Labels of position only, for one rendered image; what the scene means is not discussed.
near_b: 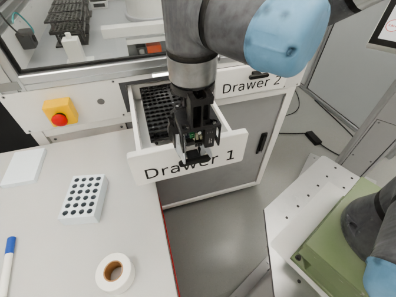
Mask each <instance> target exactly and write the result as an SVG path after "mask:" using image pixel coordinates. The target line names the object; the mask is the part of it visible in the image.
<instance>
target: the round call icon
mask: <svg viewBox="0 0 396 297"><path fill-rule="evenodd" d="M383 31H387V32H393V33H396V19H392V18H389V20H388V21H387V23H386V25H385V27H384V29H383Z"/></svg>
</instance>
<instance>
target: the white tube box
mask: <svg viewBox="0 0 396 297"><path fill-rule="evenodd" d="M107 186H108V180H107V178H106V176H105V174H92V175H82V176H73V178H72V180H71V184H70V186H69V189H68V191H67V195H66V197H65V200H64V202H63V205H62V208H61V210H60V213H59V215H58V220H59V221H60V222H61V223H62V224H63V225H64V226H66V225H80V224H89V223H99V221H100V216H101V212H102V208H103V204H104V199H105V194H106V191H107Z"/></svg>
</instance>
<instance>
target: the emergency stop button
mask: <svg viewBox="0 0 396 297"><path fill-rule="evenodd" d="M51 121H52V123H53V124H54V125H56V126H59V127H62V126H66V125H67V123H68V120H67V118H66V117H65V116H64V115H61V114H56V115H54V116H52V119H51Z"/></svg>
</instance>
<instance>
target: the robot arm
mask: <svg viewBox="0 0 396 297"><path fill-rule="evenodd" d="M382 1H384V0H161V6H162V13H163V24H164V34H165V40H166V51H167V52H166V56H167V66H168V72H169V79H170V81H171V83H170V91H171V95H174V96H176V97H178V98H180V99H183V100H180V103H179V104H175V105H174V108H173V109H172V110H171V111H170V112H171V114H172V117H171V118H168V119H169V123H168V126H167V132H168V135H169V138H170V140H171V142H172V143H173V145H174V149H175V150H176V152H177V154H178V156H179V157H180V158H181V160H182V162H183V164H186V152H185V151H186V146H188V147H190V146H192V145H195V147H197V146H198V151H199V155H200V156H203V155H204V154H205V153H207V154H208V155H209V157H210V158H212V157H213V156H212V151H211V149H210V147H213V146H214V141H216V143H217V145H218V146H219V144H220V133H221V128H222V124H221V122H220V121H219V119H218V117H217V115H216V113H215V112H214V110H213V109H212V106H211V104H213V103H214V95H213V94H212V92H213V91H214V89H215V79H216V74H217V62H218V61H220V55H223V56H225V57H228V58H231V59H233V60H235V61H239V62H241V63H243V64H246V65H249V66H250V67H251V68H253V69H254V70H256V71H259V72H268V73H271V74H274V75H277V76H280V77H284V78H289V77H293V76H295V75H297V74H299V73H300V72H301V71H302V70H303V69H304V68H305V67H306V65H307V63H308V61H310V60H311V59H312V57H313V55H314V54H315V52H316V50H317V49H318V47H319V45H320V43H321V41H322V38H323V36H324V33H325V31H326V28H327V27H328V26H330V25H332V24H334V23H337V22H339V21H341V20H343V19H345V18H347V17H350V16H352V15H354V14H357V13H359V12H361V11H363V10H364V9H367V8H369V7H371V6H373V5H375V4H378V3H380V2H382ZM218 54H220V55H218ZM217 128H218V129H219V133H218V137H217V135H216V130H217ZM341 229H342V232H343V235H344V237H345V239H346V241H347V242H348V244H349V245H350V247H351V248H352V250H353V251H354V252H355V253H356V254H357V255H358V256H359V257H360V258H361V259H362V260H363V261H364V262H365V263H366V264H367V265H366V268H365V272H364V275H363V284H364V288H365V290H366V292H367V293H368V295H369V297H396V176H395V177H394V178H393V179H392V180H391V181H389V182H388V183H387V184H386V185H385V186H384V187H383V188H382V189H381V190H380V191H378V192H376V193H372V194H369V195H366V196H362V197H359V198H357V199H355V200H353V201H352V202H351V203H350V204H349V205H348V206H347V207H346V208H345V209H344V210H343V212H342V214H341Z"/></svg>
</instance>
